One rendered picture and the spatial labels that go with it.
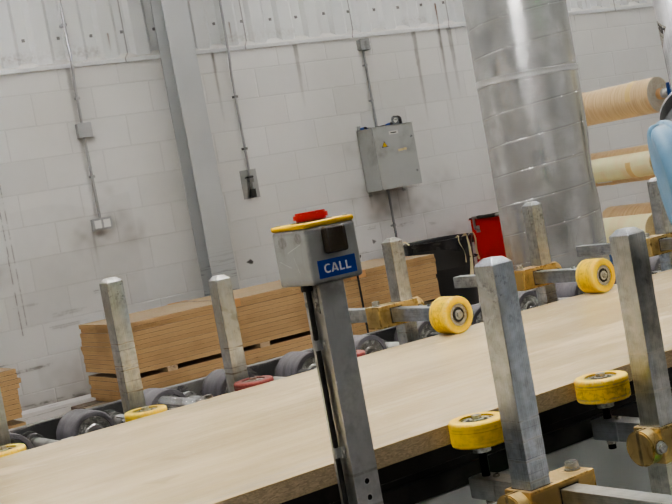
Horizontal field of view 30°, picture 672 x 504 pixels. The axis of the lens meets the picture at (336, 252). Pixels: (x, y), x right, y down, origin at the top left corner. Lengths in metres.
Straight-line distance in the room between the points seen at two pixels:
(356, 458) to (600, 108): 7.96
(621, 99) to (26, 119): 4.16
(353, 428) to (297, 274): 0.19
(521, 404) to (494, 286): 0.15
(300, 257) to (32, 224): 7.54
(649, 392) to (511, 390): 0.26
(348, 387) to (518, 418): 0.26
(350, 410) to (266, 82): 8.43
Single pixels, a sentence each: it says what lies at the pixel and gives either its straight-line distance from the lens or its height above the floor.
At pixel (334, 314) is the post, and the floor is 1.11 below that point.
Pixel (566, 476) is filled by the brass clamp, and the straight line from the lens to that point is 1.66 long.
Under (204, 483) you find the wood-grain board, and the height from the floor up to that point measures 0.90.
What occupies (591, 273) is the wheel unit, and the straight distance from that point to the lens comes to 2.95.
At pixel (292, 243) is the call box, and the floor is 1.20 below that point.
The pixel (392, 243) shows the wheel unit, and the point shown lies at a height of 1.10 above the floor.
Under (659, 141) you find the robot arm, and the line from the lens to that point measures 1.12.
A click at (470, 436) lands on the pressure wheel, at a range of 1.72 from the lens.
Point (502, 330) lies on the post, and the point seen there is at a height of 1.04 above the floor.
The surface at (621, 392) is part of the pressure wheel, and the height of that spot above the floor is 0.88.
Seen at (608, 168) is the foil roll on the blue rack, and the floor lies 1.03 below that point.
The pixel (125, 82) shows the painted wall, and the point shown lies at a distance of 9.28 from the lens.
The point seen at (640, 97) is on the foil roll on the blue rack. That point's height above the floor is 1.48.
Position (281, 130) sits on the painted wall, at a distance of 9.80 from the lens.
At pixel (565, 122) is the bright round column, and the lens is 5.86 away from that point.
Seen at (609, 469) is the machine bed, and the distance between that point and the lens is 2.04.
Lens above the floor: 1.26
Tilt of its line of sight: 3 degrees down
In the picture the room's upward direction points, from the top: 10 degrees counter-clockwise
